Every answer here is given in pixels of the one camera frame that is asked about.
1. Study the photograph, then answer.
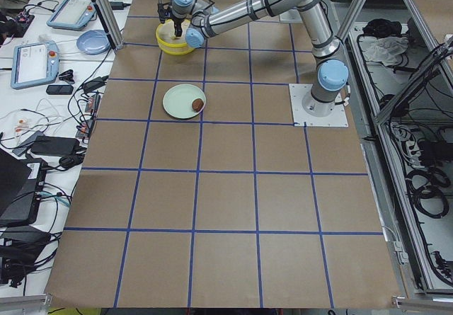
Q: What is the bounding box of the teach pendant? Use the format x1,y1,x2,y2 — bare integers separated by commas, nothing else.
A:
47,0,96,30
11,40,60,90

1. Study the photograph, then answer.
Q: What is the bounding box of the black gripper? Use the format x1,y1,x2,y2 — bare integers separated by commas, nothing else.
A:
157,1,184,38

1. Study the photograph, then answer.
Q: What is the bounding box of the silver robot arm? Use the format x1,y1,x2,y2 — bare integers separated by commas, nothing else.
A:
157,0,349,104

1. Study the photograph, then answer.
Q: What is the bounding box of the pale green plate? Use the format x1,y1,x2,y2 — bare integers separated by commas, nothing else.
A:
162,84,206,120

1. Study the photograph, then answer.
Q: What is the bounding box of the black power adapter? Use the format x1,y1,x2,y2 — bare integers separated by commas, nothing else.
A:
109,1,131,11

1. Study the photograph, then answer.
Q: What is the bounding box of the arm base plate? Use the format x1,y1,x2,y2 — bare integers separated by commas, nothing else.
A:
289,84,349,127

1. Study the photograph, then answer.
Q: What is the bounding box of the aluminium frame post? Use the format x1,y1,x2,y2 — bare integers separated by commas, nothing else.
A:
91,0,124,52

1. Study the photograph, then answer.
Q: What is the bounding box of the near teach pendant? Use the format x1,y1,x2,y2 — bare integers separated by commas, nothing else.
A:
11,40,60,90

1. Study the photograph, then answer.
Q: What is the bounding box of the far teach pendant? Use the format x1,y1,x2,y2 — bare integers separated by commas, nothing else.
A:
47,0,96,30

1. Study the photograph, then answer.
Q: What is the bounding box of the blue plate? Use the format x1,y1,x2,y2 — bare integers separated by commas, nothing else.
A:
76,30,110,55

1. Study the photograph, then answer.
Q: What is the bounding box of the brown bun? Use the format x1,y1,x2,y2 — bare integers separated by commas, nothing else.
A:
191,98,205,113

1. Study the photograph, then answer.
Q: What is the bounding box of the yellow rimmed centre steamer basket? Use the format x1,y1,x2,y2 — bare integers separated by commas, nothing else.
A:
155,21,194,56

